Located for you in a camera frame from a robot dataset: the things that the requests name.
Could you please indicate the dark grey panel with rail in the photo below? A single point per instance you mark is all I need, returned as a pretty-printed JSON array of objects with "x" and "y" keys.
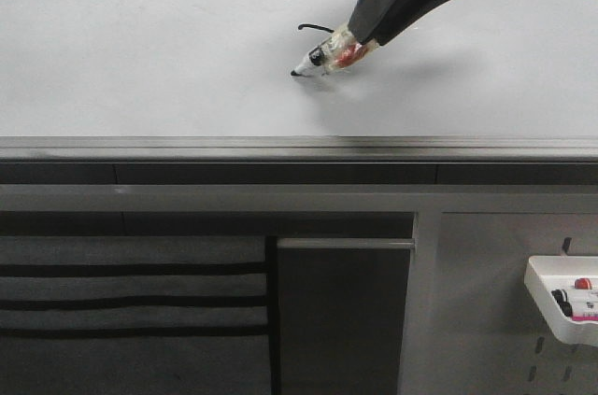
[{"x": 342, "y": 307}]

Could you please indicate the white plastic marker tray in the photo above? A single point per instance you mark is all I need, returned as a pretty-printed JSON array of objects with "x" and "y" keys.
[{"x": 546, "y": 273}]

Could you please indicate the white black-tipped whiteboard marker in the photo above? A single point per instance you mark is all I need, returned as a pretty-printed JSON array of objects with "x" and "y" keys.
[{"x": 339, "y": 50}]

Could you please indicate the white glossy whiteboard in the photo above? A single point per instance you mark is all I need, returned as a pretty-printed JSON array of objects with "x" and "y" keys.
[{"x": 472, "y": 80}]

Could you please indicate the red-capped marker in tray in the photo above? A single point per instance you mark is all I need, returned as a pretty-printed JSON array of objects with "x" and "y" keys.
[{"x": 584, "y": 283}]

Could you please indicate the black-capped marker in tray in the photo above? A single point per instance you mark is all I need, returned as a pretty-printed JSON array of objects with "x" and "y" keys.
[{"x": 575, "y": 295}]

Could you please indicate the white slotted pegboard panel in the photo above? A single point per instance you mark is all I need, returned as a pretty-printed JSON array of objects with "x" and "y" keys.
[{"x": 473, "y": 328}]

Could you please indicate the grey striped fabric organizer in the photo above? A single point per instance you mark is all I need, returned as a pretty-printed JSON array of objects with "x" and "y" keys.
[{"x": 137, "y": 315}]

